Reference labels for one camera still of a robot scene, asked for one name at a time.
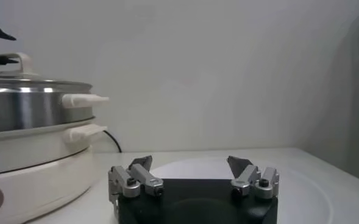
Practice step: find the perforated steel steamer basket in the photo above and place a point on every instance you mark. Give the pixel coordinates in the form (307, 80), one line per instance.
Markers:
(30, 106)

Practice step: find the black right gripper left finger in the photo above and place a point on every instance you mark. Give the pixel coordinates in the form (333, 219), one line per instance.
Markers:
(147, 179)

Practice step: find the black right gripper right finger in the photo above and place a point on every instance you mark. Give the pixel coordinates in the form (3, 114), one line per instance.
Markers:
(246, 176)

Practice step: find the cream electric cooking pot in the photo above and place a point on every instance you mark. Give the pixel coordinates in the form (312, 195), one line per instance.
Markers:
(30, 170)

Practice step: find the white round plate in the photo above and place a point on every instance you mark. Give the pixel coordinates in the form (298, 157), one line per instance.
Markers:
(304, 198)

